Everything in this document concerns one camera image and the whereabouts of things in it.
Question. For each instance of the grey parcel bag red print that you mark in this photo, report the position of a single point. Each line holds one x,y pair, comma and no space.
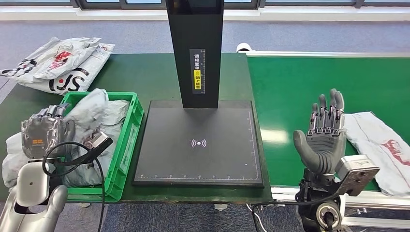
374,144

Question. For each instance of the green plastic crate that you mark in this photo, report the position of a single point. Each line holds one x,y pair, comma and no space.
125,153

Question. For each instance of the black scanner base plate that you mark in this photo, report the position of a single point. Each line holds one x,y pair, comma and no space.
198,160

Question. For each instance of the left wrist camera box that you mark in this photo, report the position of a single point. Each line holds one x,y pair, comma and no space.
96,144

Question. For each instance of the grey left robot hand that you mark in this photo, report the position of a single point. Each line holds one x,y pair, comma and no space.
41,134

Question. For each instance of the white bracket under table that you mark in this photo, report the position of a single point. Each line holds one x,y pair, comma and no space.
221,207

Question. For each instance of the green conveyor belt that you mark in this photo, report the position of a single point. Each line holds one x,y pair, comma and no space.
288,89

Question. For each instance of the white parcel bag red print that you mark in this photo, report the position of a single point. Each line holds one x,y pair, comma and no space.
54,60

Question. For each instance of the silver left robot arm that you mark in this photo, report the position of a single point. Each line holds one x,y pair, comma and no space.
32,189

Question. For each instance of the white parcel bag black letters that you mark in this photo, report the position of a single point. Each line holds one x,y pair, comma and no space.
83,76

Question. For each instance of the black scanner column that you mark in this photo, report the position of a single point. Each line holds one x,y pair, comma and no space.
196,32

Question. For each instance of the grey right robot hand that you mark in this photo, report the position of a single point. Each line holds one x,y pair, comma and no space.
323,147

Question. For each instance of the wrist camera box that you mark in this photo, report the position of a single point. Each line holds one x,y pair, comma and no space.
358,171
96,144

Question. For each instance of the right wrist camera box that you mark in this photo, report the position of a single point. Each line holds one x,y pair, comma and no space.
358,171

